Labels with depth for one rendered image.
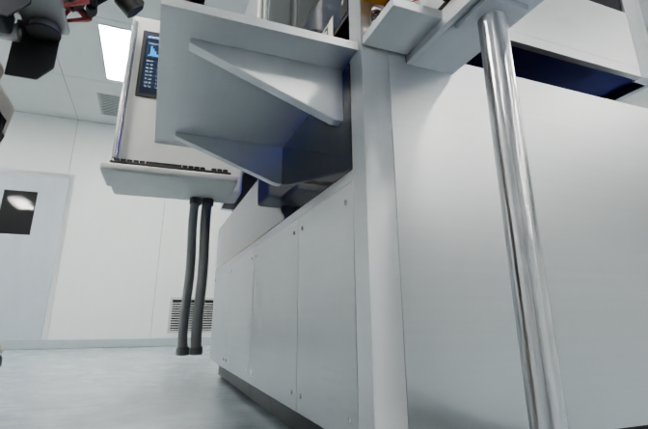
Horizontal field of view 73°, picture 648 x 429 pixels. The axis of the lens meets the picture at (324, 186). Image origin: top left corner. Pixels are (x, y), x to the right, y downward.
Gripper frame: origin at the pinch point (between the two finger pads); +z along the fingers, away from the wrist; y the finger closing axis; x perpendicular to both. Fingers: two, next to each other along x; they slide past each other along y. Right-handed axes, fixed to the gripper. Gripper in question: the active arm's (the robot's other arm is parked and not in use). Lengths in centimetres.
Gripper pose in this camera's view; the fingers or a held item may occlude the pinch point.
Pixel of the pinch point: (171, 16)
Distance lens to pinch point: 103.1
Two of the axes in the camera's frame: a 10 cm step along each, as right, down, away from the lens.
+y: 9.2, 2.7, 2.9
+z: -1.5, 9.2, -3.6
